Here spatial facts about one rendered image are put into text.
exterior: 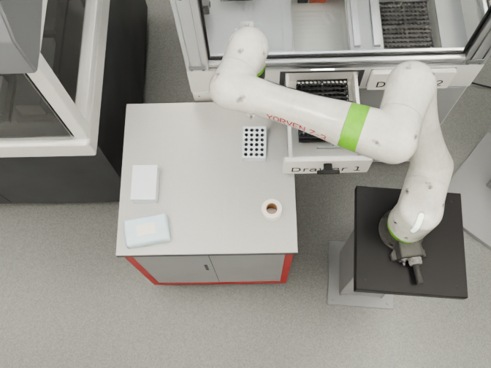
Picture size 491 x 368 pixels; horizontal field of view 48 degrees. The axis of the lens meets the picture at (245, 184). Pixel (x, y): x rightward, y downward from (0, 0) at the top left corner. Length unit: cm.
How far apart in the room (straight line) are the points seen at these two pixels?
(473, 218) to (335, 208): 66
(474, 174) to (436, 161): 123
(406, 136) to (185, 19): 75
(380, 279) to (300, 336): 84
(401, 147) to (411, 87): 16
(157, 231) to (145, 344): 88
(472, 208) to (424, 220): 120
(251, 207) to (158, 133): 45
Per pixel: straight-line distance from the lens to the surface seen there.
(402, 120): 135
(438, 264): 192
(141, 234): 189
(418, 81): 142
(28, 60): 151
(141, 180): 194
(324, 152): 192
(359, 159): 183
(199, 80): 200
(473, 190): 289
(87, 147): 196
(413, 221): 167
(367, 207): 191
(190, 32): 176
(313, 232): 269
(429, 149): 164
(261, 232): 189
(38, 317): 280
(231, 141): 201
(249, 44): 145
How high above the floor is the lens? 259
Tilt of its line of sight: 70 degrees down
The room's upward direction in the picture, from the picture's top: 4 degrees counter-clockwise
